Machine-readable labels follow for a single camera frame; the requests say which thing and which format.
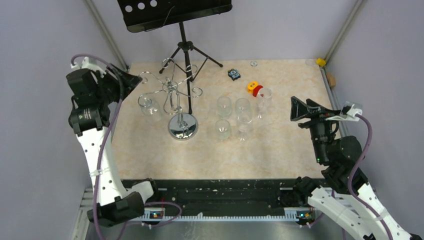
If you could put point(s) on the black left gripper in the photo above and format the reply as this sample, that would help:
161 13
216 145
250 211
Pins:
126 84

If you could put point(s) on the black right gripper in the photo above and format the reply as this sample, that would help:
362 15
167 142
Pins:
299 109

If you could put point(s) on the large plain wine glass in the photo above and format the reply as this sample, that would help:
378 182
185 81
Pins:
264 99

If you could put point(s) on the tall wine glass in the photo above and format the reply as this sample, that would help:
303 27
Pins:
244 125

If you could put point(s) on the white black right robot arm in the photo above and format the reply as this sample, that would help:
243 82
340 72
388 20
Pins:
364 217

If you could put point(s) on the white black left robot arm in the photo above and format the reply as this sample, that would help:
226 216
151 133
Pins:
113 203

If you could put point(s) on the chrome wine glass rack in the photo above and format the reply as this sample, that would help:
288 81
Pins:
182 126

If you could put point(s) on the small wooden block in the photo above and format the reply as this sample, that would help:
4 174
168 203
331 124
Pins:
331 80

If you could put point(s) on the red round toy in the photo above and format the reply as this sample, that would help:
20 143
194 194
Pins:
256 90

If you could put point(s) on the black music stand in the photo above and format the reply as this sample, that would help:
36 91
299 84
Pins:
149 15

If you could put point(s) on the small metal washer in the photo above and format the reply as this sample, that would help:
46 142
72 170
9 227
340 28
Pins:
253 63

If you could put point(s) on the black blue small device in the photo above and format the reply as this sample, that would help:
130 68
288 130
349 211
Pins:
234 74

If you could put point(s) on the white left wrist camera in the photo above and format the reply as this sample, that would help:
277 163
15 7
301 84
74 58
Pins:
87 63

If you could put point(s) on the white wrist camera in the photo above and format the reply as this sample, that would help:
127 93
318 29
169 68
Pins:
348 113
87 63

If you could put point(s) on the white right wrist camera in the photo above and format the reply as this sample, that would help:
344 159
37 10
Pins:
348 113

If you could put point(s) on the yellow corner bracket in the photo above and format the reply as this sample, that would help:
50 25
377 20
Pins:
321 62

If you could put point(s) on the yellow ring toy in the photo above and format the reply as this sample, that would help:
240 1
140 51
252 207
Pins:
251 86

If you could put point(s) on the aluminium frame post left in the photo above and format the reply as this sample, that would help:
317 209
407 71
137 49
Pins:
107 36

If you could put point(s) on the aluminium frame post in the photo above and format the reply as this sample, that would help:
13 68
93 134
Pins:
344 30
107 36

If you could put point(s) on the aluminium frame post right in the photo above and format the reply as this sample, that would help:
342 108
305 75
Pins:
344 30

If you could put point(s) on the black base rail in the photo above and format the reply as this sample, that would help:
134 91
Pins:
225 198

